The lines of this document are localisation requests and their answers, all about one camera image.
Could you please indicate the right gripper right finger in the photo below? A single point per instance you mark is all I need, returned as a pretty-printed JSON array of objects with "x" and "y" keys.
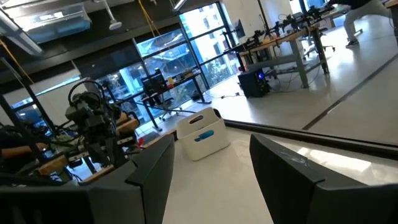
[{"x": 286, "y": 186}]

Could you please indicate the black computer tower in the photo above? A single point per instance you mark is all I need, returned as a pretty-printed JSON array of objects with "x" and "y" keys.
[{"x": 252, "y": 85}]

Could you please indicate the blue cylinder block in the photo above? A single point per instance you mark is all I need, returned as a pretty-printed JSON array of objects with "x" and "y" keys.
[{"x": 205, "y": 135}]

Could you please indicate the white pendant lamp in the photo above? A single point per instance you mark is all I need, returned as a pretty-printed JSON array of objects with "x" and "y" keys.
[{"x": 115, "y": 25}]

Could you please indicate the wooden-top workbench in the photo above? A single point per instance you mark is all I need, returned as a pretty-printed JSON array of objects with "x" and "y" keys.
[{"x": 298, "y": 59}]

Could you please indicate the person's forearm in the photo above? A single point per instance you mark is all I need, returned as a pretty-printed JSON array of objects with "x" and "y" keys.
[{"x": 25, "y": 151}]

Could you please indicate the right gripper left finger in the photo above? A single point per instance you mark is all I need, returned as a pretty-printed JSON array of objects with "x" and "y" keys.
[{"x": 146, "y": 193}]

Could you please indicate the black aluminium table frame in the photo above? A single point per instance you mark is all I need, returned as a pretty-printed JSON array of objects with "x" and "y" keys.
[{"x": 311, "y": 137}]

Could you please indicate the black office desk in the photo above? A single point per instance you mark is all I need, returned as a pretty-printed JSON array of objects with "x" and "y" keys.
[{"x": 199, "y": 90}]

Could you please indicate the black frame post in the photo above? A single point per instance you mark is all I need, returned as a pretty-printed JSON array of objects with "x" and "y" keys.
[{"x": 31, "y": 95}]

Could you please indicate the orange bottle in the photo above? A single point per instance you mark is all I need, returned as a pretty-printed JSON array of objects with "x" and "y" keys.
[{"x": 170, "y": 83}]

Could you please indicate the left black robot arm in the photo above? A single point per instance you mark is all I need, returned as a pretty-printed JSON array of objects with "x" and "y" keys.
[{"x": 90, "y": 118}]

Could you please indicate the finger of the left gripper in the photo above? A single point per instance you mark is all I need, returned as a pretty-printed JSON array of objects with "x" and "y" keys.
[
  {"x": 116, "y": 155},
  {"x": 97, "y": 155}
]

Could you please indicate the office chair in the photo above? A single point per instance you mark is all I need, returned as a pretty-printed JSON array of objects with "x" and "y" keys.
[
  {"x": 168, "y": 104},
  {"x": 323, "y": 46}
]

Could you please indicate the black robot arm on workbench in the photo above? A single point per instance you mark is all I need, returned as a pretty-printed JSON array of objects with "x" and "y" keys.
[
  {"x": 290, "y": 21},
  {"x": 256, "y": 37}
]

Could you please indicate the white plastic bin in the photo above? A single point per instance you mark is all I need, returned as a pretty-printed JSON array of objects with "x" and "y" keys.
[{"x": 211, "y": 149}]

